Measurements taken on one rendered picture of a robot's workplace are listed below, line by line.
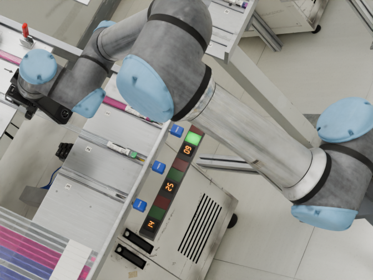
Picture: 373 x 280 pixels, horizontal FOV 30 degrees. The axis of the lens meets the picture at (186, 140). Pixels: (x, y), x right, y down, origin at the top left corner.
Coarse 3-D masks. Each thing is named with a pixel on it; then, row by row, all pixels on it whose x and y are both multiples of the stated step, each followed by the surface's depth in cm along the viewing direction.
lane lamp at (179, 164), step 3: (177, 159) 179; (180, 159) 179; (174, 162) 179; (177, 162) 179; (180, 162) 179; (183, 162) 179; (186, 162) 179; (174, 165) 179; (177, 165) 179; (180, 165) 179; (183, 165) 179; (186, 165) 179; (177, 168) 178; (180, 168) 178; (183, 168) 179; (183, 171) 178
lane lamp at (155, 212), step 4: (152, 208) 175; (156, 208) 175; (160, 208) 175; (152, 212) 174; (156, 212) 174; (160, 212) 174; (164, 212) 174; (152, 216) 174; (156, 216) 174; (160, 216) 174; (160, 220) 174
